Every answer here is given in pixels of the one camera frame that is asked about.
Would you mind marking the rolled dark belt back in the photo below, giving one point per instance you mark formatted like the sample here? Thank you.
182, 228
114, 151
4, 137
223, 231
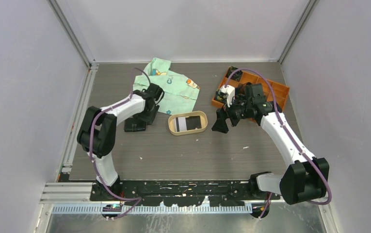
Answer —
234, 70

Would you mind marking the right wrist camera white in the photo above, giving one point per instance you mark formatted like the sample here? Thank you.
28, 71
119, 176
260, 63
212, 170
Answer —
231, 93

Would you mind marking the orange compartment organizer tray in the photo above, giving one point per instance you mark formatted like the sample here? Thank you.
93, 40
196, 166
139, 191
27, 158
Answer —
272, 90

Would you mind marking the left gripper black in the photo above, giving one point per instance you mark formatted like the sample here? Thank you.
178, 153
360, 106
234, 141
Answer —
150, 119

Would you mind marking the green cartoon print cloth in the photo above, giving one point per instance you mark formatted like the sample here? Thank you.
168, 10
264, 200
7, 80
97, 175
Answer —
180, 92

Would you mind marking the black leather card holder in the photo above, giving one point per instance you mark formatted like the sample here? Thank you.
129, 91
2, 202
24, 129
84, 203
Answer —
133, 125

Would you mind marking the rolled dark belt front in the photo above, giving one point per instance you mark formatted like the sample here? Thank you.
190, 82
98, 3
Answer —
221, 96

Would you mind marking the white striped card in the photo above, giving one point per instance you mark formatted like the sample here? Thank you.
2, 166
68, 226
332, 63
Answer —
180, 124

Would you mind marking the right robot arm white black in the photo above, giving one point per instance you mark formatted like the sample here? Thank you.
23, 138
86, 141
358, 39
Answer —
306, 176

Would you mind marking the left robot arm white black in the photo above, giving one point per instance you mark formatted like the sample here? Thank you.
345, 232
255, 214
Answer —
97, 134

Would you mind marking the beige oval tray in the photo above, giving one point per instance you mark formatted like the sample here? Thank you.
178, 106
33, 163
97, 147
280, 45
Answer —
204, 123

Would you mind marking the slotted metal cable duct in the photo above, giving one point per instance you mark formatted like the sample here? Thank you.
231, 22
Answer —
113, 209

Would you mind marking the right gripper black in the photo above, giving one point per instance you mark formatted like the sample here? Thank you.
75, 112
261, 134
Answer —
220, 124

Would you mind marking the rolled dark belt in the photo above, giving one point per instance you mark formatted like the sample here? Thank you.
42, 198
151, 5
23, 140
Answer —
221, 96
234, 70

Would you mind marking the black vip card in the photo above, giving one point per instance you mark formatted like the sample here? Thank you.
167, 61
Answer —
193, 123

